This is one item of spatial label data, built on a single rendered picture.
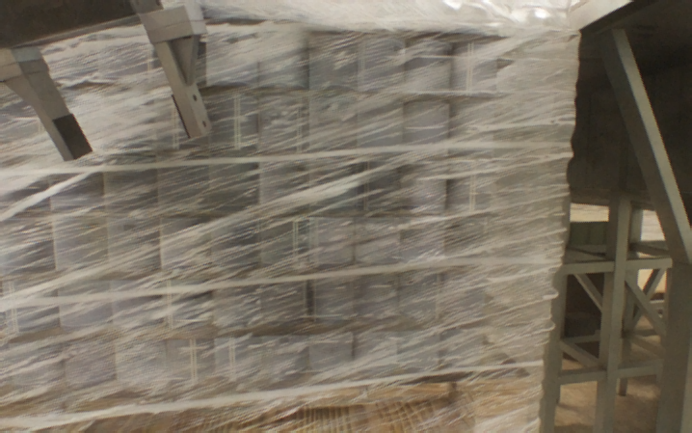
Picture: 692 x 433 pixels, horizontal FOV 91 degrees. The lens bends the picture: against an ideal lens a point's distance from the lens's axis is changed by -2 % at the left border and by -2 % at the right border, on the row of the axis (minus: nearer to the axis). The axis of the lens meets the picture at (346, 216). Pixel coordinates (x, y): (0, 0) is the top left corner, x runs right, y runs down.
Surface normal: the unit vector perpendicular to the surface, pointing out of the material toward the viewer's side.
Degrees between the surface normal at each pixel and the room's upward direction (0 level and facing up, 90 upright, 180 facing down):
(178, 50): 113
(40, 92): 83
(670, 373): 90
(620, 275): 90
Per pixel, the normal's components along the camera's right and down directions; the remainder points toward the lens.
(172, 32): -0.04, 0.49
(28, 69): 0.98, -0.14
